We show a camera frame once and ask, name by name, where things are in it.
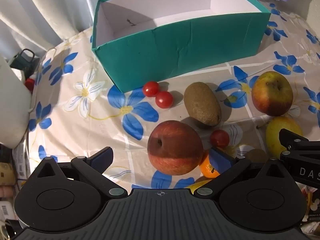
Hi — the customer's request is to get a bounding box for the white appliance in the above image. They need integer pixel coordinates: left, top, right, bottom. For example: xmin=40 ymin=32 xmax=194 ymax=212
xmin=0 ymin=55 xmax=32 ymax=148

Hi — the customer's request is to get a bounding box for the white curtain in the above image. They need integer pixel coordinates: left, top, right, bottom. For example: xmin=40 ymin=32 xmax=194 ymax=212
xmin=0 ymin=0 xmax=255 ymax=63

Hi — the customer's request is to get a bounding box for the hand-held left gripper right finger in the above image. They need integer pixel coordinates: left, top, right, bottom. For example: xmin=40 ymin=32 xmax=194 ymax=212
xmin=195 ymin=147 xmax=292 ymax=201

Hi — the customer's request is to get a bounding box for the red capped bottle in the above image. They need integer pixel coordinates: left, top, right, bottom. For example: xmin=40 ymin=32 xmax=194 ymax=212
xmin=24 ymin=78 xmax=36 ymax=92

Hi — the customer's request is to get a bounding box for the red cherry tomato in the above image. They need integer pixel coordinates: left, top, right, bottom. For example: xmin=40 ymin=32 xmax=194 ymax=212
xmin=155 ymin=91 xmax=174 ymax=109
xmin=142 ymin=81 xmax=160 ymax=97
xmin=210 ymin=129 xmax=230 ymax=148

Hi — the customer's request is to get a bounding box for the orange tangerine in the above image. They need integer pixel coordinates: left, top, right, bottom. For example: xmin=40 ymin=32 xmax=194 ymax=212
xmin=199 ymin=152 xmax=222 ymax=179

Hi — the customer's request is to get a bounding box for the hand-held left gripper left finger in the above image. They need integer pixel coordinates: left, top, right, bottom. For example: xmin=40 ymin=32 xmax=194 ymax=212
xmin=32 ymin=147 xmax=127 ymax=201

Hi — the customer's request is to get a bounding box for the small yellow pear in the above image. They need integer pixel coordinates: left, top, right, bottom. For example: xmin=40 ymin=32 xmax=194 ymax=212
xmin=185 ymin=179 xmax=213 ymax=192

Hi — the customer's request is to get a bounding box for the long brown kiwi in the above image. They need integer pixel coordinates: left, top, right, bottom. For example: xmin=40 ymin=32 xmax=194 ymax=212
xmin=183 ymin=82 xmax=222 ymax=127

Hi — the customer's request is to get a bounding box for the teal cardboard box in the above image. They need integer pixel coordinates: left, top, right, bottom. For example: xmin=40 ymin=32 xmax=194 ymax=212
xmin=91 ymin=0 xmax=272 ymax=94

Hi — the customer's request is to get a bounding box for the printed paper bag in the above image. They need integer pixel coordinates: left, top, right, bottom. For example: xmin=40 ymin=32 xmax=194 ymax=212
xmin=299 ymin=180 xmax=320 ymax=233

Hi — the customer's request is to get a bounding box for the white labelled packet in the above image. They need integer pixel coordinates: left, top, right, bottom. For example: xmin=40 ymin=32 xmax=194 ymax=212
xmin=12 ymin=140 xmax=30 ymax=180

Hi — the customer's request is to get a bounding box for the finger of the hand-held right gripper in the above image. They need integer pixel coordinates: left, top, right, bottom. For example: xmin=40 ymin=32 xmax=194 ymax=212
xmin=278 ymin=128 xmax=320 ymax=164

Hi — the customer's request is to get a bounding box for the dark green mug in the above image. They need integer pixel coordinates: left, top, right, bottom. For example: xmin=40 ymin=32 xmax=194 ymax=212
xmin=9 ymin=49 xmax=40 ymax=74

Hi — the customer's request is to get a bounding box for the round brown kiwi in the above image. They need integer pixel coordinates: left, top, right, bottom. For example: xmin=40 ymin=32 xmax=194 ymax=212
xmin=246 ymin=149 xmax=267 ymax=163

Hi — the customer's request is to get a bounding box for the green and red apple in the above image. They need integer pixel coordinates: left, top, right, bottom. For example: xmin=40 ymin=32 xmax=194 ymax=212
xmin=251 ymin=71 xmax=293 ymax=117

